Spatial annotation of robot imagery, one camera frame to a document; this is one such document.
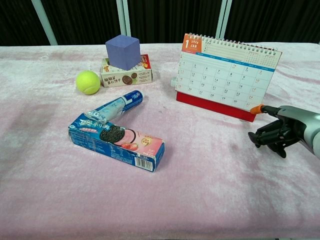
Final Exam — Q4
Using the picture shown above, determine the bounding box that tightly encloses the blue Oreo cookie box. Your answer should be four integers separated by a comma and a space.
67, 112, 166, 173

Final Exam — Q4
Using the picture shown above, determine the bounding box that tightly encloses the light grey frame post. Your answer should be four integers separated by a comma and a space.
116, 0, 132, 37
31, 0, 59, 46
215, 0, 234, 40

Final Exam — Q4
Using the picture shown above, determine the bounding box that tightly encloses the purple foam cube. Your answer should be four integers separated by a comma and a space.
105, 34, 142, 71

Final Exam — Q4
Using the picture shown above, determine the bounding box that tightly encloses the blue Oreo cookie roll pack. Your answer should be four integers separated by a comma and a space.
84, 89, 144, 122

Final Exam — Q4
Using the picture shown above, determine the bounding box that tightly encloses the black curtain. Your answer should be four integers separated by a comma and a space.
0, 0, 320, 47

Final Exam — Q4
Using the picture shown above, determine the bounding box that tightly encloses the pink plush table cloth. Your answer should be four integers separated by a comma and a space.
0, 41, 320, 235

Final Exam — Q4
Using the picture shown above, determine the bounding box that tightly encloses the white biscuit box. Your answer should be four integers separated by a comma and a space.
100, 54, 154, 89

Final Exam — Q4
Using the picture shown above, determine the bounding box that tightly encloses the desk calendar with red base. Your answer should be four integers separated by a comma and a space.
174, 32, 283, 123

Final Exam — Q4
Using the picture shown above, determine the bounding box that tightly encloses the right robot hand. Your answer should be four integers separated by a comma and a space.
247, 104, 320, 160

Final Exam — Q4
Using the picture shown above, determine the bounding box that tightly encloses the yellow tennis ball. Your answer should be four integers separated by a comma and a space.
75, 70, 101, 96

